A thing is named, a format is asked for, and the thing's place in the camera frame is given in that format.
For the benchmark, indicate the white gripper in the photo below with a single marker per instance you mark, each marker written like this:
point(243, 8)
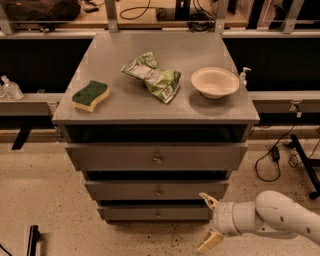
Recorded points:
point(224, 218)

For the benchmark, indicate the grey bottom drawer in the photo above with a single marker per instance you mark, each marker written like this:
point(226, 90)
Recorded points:
point(155, 213)

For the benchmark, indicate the grey drawer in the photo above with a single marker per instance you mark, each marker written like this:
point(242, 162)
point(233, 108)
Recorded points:
point(155, 189)
point(155, 213)
point(156, 157)

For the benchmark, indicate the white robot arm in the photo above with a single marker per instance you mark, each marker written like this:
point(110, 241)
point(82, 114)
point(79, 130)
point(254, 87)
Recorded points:
point(271, 214)

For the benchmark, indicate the grey drawer cabinet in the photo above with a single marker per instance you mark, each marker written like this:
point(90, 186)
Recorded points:
point(130, 114)

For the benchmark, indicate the grey middle drawer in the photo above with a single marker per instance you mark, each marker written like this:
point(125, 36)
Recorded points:
point(155, 189)

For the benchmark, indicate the grey top drawer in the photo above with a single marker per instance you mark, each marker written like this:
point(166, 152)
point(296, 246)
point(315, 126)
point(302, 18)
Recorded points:
point(156, 157)

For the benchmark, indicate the black stand leg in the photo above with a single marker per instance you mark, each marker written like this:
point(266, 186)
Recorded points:
point(309, 165)

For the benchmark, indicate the white bowl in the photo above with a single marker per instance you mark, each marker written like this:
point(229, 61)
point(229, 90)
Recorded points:
point(215, 83)

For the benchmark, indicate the white pump bottle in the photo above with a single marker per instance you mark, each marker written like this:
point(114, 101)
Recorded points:
point(243, 75)

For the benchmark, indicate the green chip bag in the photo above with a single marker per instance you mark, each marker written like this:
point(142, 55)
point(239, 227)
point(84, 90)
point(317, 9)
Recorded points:
point(162, 84)

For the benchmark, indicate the green yellow sponge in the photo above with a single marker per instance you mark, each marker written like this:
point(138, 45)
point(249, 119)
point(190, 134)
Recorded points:
point(90, 96)

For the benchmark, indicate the black floor bar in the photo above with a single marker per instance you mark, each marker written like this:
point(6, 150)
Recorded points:
point(34, 236)

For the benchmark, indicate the clear sanitizer bottle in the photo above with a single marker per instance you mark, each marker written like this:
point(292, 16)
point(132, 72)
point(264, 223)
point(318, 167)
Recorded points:
point(11, 89)

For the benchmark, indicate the black backpack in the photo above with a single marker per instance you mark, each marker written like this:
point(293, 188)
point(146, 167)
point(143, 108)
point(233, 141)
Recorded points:
point(42, 10)

